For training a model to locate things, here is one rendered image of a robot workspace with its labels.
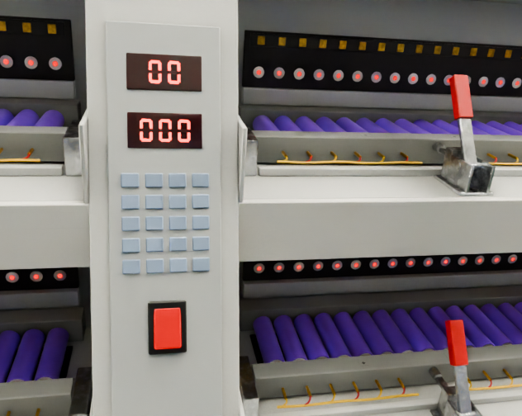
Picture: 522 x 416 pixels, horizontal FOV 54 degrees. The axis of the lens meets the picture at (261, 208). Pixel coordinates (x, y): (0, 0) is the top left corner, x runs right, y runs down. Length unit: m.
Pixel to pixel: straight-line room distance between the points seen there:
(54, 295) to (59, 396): 0.12
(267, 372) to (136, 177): 0.20
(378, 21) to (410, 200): 0.28
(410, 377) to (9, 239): 0.34
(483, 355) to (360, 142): 0.22
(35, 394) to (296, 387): 0.20
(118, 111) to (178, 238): 0.09
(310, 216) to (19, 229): 0.19
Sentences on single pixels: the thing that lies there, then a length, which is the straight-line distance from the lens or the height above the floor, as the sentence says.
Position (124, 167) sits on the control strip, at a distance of 0.33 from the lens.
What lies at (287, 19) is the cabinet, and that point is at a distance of 0.58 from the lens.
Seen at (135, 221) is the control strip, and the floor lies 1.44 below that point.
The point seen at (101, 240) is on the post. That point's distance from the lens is 0.34.
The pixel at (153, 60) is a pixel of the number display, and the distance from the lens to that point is 0.33.
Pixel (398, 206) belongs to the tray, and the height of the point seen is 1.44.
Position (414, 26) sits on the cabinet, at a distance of 0.63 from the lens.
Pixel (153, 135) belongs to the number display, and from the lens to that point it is 0.33.
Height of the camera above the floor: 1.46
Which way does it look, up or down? 3 degrees down
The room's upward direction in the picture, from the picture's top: straight up
